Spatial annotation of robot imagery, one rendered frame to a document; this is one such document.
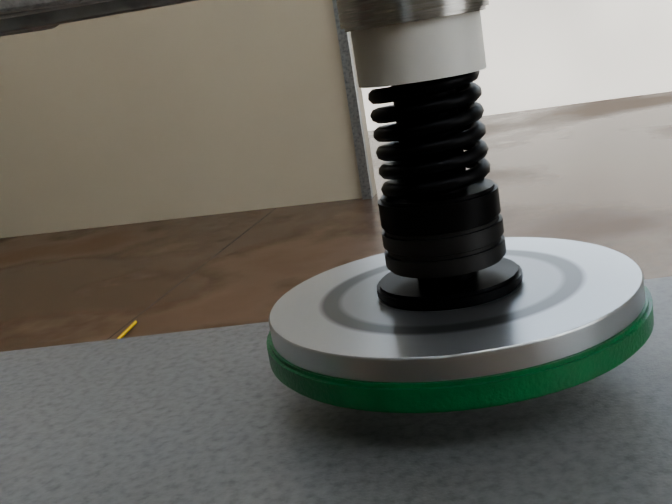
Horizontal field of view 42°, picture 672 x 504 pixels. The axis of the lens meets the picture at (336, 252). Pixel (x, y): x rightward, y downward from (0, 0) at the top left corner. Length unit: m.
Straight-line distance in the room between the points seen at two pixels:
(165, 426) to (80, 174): 5.72
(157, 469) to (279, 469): 0.07
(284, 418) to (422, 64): 0.21
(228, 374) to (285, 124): 5.04
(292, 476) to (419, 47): 0.22
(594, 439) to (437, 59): 0.20
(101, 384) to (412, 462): 0.27
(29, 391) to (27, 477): 0.14
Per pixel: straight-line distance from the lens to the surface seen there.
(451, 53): 0.46
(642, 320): 0.47
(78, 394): 0.63
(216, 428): 0.52
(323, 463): 0.46
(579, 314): 0.45
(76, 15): 0.49
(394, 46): 0.45
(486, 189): 0.48
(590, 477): 0.42
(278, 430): 0.50
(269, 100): 5.61
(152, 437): 0.53
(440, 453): 0.45
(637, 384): 0.51
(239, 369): 0.60
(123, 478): 0.49
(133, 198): 6.09
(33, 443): 0.57
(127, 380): 0.63
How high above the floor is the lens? 1.04
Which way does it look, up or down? 14 degrees down
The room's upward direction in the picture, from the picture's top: 9 degrees counter-clockwise
